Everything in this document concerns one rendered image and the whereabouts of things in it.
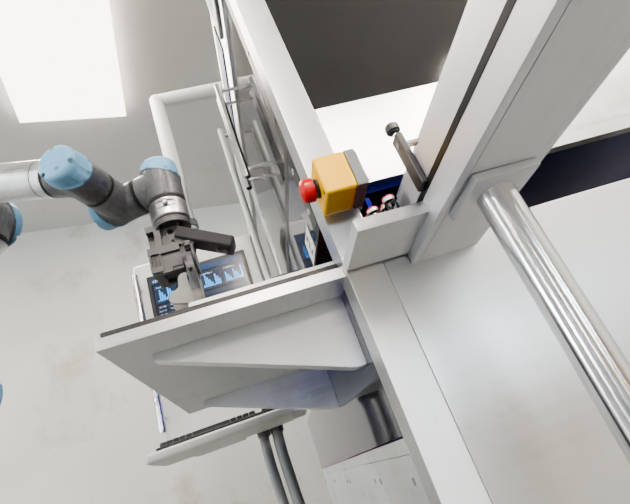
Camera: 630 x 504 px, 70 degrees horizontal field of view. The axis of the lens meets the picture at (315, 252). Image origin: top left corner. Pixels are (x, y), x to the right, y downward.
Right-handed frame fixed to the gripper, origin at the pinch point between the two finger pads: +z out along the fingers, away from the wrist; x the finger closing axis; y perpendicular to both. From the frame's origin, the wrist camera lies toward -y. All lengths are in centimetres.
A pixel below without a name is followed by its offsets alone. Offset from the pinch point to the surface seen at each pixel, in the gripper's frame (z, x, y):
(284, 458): 24, -98, -6
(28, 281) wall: -169, -258, 146
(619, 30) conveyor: 7, 54, -44
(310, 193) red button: -6.7, 19.3, -21.8
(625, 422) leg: 37, 33, -39
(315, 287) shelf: 5.4, 10.2, -18.9
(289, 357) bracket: 13.3, 2.5, -11.9
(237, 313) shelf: 5.4, 9.2, -5.6
